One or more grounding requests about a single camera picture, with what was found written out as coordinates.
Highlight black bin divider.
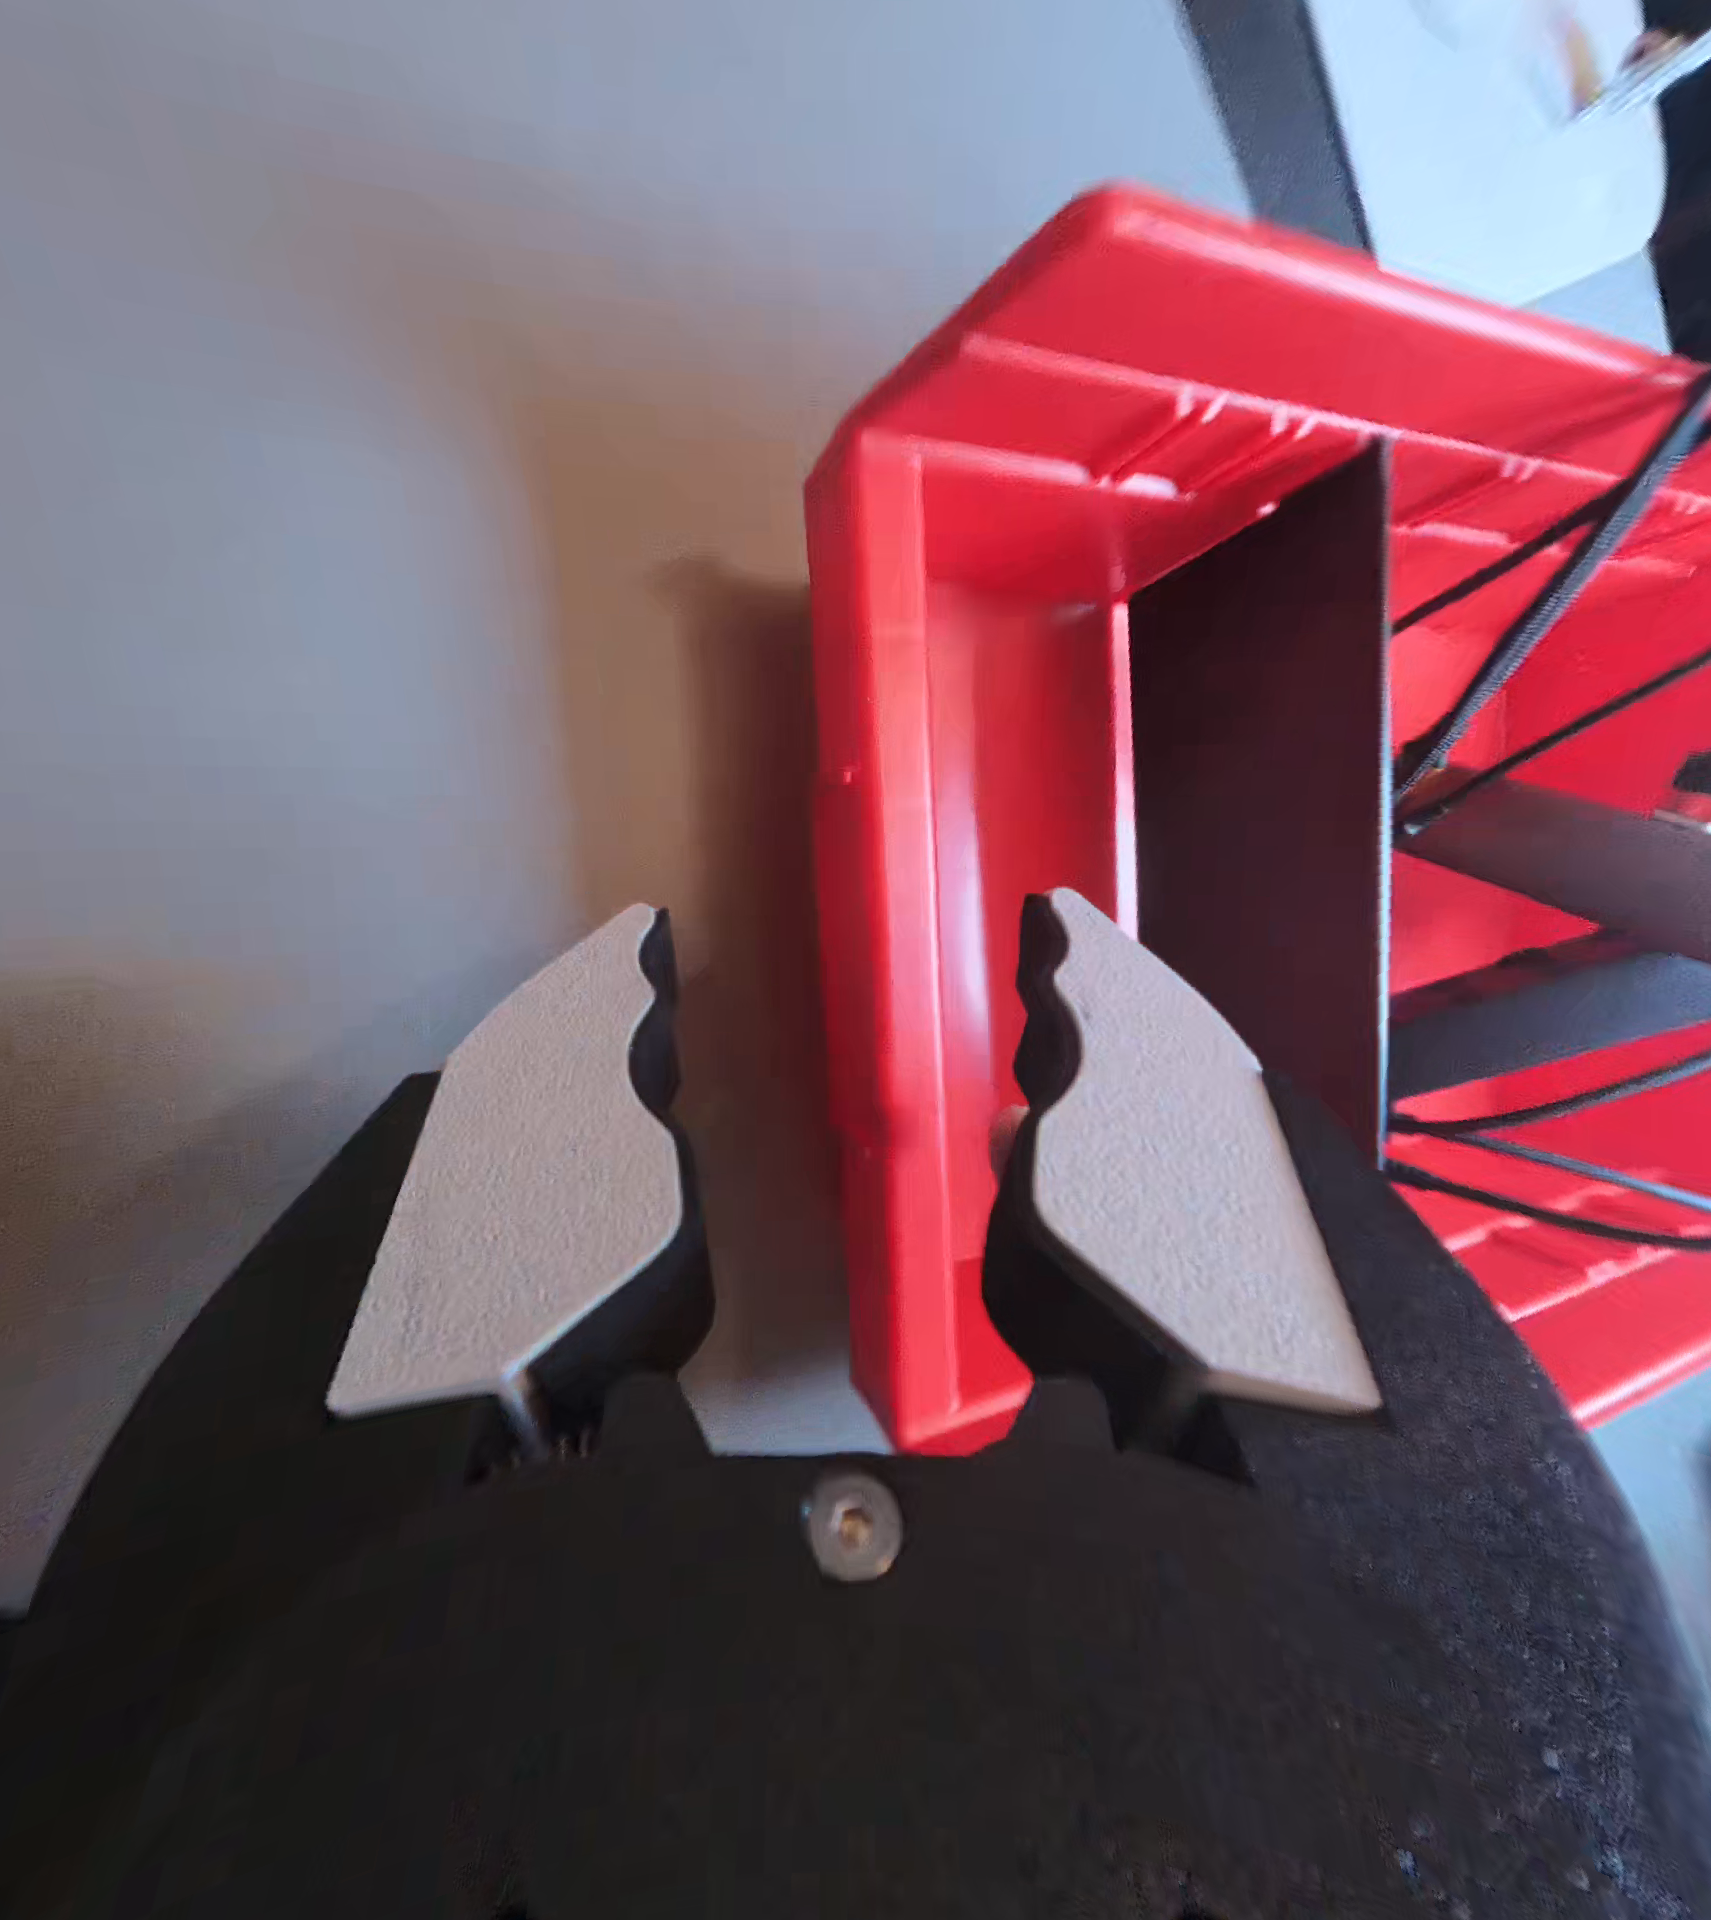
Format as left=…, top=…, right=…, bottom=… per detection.
left=1124, top=434, right=1398, bottom=1176

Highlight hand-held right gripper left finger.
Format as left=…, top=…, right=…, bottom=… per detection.
left=323, top=902, right=717, bottom=1424

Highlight white document stand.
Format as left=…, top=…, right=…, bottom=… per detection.
left=1304, top=0, right=1711, bottom=302

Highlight black adapter cable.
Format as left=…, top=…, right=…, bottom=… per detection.
left=1390, top=323, right=1711, bottom=828

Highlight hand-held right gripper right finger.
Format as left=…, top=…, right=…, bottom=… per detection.
left=977, top=884, right=1386, bottom=1489

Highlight small red plastic bin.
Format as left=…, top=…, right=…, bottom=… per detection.
left=801, top=181, right=1711, bottom=1460

